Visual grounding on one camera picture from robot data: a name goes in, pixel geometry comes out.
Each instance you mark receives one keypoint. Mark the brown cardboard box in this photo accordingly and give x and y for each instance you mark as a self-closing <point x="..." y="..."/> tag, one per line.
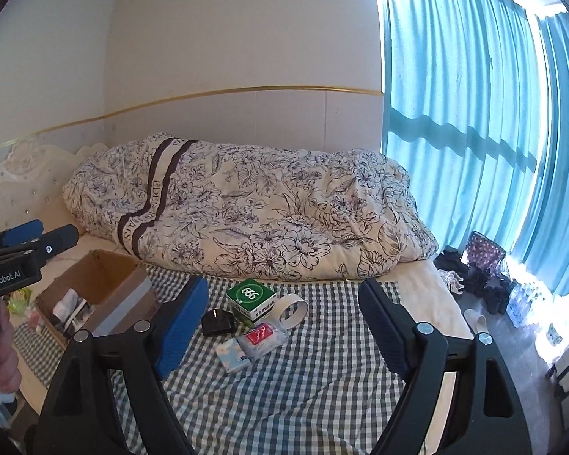
<point x="117" y="287"/>

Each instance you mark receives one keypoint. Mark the floral patterned duvet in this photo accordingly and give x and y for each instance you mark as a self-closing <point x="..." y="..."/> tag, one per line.
<point x="246" y="211"/>

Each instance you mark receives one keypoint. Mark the white tufted headboard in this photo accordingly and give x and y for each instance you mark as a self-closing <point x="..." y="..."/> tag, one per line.
<point x="31" y="181"/>

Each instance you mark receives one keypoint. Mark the teal window curtain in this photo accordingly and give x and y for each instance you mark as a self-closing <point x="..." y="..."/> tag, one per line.
<point x="478" y="112"/>

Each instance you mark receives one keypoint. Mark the blue floral tissue pack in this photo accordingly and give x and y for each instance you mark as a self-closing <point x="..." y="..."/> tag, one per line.
<point x="232" y="356"/>

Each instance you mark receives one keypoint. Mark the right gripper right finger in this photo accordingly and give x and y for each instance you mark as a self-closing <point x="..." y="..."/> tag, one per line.
<point x="484" y="414"/>

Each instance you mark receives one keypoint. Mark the white tape roll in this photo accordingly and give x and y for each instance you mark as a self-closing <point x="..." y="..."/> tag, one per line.
<point x="289" y="311"/>

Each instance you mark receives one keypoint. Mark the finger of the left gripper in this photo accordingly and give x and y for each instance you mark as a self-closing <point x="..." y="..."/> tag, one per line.
<point x="41" y="247"/>
<point x="21" y="234"/>

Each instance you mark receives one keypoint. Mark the green 999 medicine box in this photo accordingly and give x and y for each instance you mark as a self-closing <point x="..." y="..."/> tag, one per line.
<point x="250" y="300"/>

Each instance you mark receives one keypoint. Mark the person's left hand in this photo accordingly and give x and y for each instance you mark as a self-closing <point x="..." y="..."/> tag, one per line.
<point x="10" y="377"/>

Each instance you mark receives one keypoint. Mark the black plastic holder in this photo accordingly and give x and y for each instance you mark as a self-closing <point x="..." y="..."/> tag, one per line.
<point x="217" y="322"/>

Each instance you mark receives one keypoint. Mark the checkered green white cloth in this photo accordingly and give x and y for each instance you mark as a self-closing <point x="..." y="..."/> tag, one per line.
<point x="326" y="391"/>

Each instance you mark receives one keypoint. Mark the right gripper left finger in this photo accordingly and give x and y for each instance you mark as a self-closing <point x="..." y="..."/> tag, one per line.
<point x="79" y="414"/>

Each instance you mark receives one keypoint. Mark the green snack packet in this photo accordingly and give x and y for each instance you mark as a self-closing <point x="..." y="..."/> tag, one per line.
<point x="19" y="300"/>

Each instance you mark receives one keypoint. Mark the purple floral bag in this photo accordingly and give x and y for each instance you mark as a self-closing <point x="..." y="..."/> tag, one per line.
<point x="483" y="252"/>

